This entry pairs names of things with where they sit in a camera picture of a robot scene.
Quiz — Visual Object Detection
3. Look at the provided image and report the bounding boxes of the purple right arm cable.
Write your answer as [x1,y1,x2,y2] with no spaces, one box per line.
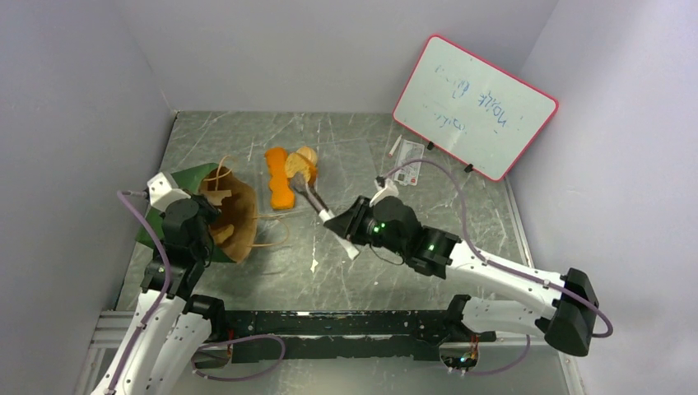
[376,158,615,377]

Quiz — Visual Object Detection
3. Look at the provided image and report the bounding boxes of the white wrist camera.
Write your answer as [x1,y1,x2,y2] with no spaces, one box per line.
[370,176,399,207]
[147,172,191,212]

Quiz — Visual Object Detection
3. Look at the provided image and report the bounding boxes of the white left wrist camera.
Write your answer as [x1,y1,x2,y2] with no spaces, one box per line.
[147,172,191,212]

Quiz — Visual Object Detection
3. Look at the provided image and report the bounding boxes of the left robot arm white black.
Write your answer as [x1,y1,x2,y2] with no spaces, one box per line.
[92,192,228,394]

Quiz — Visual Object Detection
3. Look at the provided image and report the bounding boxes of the aluminium side rail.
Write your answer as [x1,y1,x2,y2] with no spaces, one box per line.
[502,178,535,268]

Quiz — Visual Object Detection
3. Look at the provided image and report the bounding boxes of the pink framed whiteboard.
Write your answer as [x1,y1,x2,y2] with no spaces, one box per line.
[393,35,559,181]

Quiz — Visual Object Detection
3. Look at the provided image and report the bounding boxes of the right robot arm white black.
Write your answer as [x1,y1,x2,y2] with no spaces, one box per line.
[319,197,598,356]

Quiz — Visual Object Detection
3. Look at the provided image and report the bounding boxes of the white ruler package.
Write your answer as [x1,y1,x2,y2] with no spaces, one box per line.
[391,139,426,186]

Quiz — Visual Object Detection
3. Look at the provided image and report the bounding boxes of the round tan fake bun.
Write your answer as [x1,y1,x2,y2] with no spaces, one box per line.
[285,146,319,186]

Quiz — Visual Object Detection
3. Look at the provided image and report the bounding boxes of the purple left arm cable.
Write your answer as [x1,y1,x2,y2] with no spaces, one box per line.
[103,189,286,395]

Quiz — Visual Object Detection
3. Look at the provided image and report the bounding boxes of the white pink marker pen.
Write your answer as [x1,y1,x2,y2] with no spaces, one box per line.
[387,134,403,157]

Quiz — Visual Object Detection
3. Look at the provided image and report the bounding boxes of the silver metal tongs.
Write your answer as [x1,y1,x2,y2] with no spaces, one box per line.
[290,172,360,261]

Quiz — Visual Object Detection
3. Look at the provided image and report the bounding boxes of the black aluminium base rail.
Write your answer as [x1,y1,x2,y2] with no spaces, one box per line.
[203,310,505,367]

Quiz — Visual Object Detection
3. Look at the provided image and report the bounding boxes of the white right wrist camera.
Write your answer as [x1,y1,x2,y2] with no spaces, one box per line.
[370,176,399,207]

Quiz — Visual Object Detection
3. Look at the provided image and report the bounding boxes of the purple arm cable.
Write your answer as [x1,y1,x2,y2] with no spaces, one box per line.
[376,158,615,377]
[103,189,286,395]

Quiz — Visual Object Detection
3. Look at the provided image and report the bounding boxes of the tan fake bread in bag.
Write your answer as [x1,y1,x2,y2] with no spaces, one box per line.
[210,225,235,246]

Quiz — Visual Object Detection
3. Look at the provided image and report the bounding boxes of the orange fake bread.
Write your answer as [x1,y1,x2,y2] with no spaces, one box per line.
[264,146,295,210]

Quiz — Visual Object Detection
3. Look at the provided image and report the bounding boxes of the green paper bag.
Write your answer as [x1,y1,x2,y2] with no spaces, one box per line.
[135,155,291,265]

